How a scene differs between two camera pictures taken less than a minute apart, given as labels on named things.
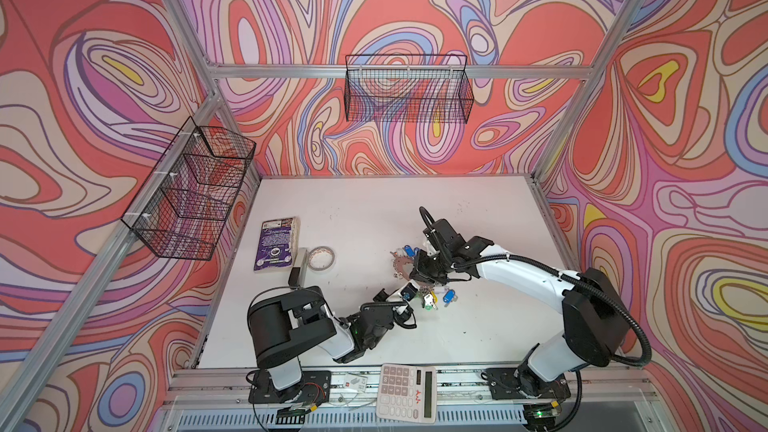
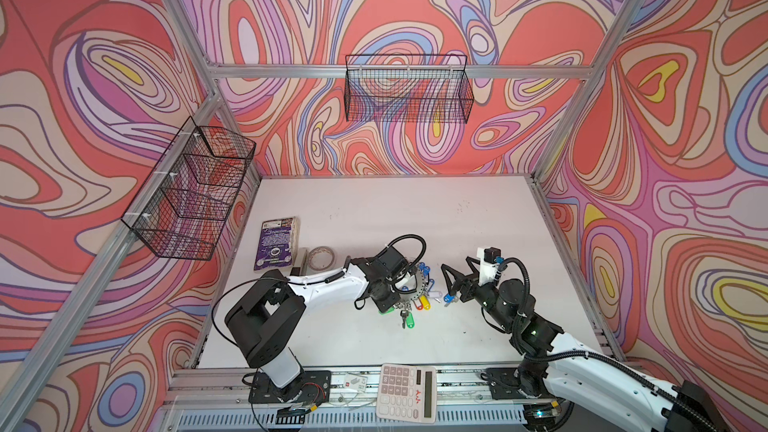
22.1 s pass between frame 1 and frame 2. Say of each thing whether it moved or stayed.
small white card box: stayed
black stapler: stayed
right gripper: moved
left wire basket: stayed
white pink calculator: stayed
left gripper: moved
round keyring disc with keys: moved
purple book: stayed
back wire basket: stayed
